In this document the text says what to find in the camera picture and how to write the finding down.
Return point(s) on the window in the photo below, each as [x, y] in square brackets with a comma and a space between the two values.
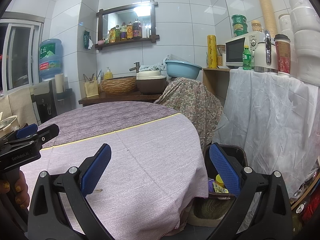
[17, 55]

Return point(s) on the green soda bottle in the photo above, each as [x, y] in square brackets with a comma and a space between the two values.
[247, 59]

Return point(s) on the brown cream rice cooker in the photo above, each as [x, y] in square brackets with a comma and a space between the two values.
[151, 85]

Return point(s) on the grey woven table mat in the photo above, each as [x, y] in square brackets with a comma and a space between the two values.
[100, 120]

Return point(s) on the wooden framed mirror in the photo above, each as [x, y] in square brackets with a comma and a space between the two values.
[125, 17]

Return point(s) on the cream cup holder tube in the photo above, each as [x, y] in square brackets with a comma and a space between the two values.
[59, 83]

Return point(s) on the blue water jug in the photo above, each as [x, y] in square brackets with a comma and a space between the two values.
[50, 57]

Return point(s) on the tan lid jar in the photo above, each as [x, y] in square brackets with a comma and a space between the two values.
[256, 26]

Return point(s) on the pink tablecloth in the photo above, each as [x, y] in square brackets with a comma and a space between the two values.
[140, 160]

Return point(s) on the person's left hand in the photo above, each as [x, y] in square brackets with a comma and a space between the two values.
[21, 192]

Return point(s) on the yellow wrap roll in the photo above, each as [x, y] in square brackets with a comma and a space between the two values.
[212, 51]

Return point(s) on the light blue basin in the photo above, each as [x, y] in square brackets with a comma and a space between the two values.
[182, 70]

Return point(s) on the white microwave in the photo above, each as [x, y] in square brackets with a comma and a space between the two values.
[235, 51]

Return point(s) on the white thermos jug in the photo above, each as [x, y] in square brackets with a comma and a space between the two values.
[261, 56]

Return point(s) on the yellow soap bottle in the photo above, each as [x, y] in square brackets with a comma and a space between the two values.
[108, 75]

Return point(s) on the glass jar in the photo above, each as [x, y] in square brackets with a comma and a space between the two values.
[220, 56]

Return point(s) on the wicker basket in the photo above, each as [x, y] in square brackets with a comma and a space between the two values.
[118, 86]

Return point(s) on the green yellow bottle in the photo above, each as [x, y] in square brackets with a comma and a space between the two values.
[117, 34]

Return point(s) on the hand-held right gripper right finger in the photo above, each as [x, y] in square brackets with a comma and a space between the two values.
[225, 170]

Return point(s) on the white pot with lid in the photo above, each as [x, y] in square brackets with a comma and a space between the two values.
[8, 126]

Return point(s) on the red paper cup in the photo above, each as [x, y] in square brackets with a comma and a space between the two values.
[283, 57]

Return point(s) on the light blue towel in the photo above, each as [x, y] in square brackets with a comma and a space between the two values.
[150, 67]

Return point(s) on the dark wooden counter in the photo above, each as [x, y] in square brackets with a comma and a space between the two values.
[92, 101]

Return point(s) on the dark brown trash bin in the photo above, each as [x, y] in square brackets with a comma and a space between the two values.
[232, 155]

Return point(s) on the dark sauce bottle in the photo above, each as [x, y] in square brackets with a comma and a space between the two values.
[137, 30]

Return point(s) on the metal faucet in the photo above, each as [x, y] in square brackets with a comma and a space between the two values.
[137, 66]

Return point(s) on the slim white bottle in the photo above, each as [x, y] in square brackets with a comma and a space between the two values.
[148, 32]
[144, 31]

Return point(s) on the red packaging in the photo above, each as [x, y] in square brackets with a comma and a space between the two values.
[311, 207]

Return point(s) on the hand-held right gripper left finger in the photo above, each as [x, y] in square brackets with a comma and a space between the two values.
[96, 170]

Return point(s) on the green tissue pack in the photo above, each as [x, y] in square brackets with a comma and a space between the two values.
[87, 38]

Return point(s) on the cream chopstick holder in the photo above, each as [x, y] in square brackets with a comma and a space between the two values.
[91, 89]

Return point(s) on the water dispenser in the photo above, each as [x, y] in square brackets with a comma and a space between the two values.
[43, 102]

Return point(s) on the purple label bottle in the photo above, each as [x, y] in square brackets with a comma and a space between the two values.
[123, 32]

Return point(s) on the yellow can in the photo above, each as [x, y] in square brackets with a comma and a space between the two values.
[220, 180]

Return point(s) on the bundle of wooden chopsticks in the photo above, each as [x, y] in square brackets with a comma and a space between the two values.
[91, 77]

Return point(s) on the amber oil bottle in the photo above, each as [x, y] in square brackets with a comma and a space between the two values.
[129, 31]

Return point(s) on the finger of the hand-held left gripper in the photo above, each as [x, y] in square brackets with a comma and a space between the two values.
[26, 131]
[50, 131]

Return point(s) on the stack of beige paper cups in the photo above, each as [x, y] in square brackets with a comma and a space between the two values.
[266, 7]

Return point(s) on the light wooden shelf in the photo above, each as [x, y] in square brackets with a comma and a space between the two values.
[212, 82]

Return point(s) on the yellow snack packet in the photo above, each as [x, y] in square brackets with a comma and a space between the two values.
[110, 38]

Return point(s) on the floral cloth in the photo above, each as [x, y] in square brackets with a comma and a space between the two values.
[190, 102]

